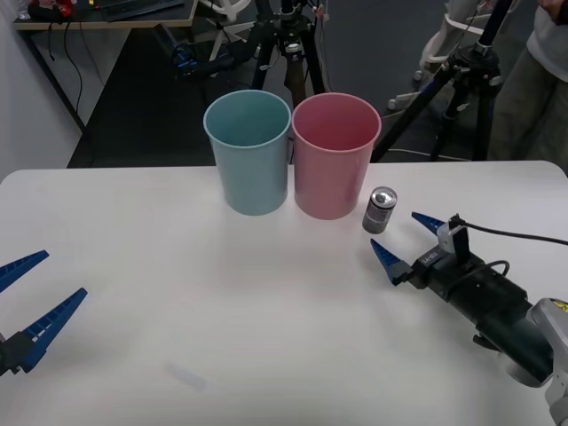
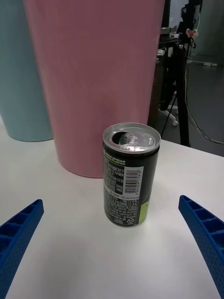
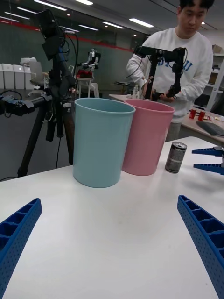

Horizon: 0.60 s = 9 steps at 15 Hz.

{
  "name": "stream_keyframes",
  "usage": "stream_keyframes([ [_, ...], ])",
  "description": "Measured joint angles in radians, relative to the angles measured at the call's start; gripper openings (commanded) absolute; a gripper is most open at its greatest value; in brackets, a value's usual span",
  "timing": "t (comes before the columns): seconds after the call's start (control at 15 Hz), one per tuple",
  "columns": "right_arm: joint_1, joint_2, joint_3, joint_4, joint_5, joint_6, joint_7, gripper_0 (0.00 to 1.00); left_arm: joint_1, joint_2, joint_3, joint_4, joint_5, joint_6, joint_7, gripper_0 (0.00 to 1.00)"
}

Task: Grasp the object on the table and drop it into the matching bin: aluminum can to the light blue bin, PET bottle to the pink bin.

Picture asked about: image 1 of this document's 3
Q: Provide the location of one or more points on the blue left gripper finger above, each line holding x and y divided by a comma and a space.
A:
53, 321
20, 267

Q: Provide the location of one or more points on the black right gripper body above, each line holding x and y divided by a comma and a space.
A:
444, 273

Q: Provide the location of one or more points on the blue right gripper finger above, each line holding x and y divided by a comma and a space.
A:
429, 220
391, 262

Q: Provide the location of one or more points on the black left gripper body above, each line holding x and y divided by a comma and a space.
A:
3, 357

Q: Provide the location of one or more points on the dark grey drink can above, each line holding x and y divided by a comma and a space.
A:
378, 215

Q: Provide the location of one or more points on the silver-grey and black right arm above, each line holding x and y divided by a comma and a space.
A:
506, 310

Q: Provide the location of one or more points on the pink plastic bin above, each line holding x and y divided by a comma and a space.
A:
326, 186

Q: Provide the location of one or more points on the person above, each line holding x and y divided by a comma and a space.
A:
528, 111

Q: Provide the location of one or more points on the pale blue plastic bin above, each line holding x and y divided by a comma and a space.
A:
253, 182

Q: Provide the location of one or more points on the black tripod with tall pole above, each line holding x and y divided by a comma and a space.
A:
477, 62

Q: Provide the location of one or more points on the white wheeled stand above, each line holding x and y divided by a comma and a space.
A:
439, 40

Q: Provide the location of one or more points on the black tripod with brown leg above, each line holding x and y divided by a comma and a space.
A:
293, 53

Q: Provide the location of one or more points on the wood-edged dark desk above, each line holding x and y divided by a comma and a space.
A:
89, 20

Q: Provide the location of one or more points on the red object on desk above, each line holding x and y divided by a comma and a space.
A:
60, 6

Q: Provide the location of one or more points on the black and blue device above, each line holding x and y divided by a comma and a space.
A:
195, 62

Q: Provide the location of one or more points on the white office chair base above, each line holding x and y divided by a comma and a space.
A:
222, 26

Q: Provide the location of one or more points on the black keyboard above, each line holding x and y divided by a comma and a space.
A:
133, 5

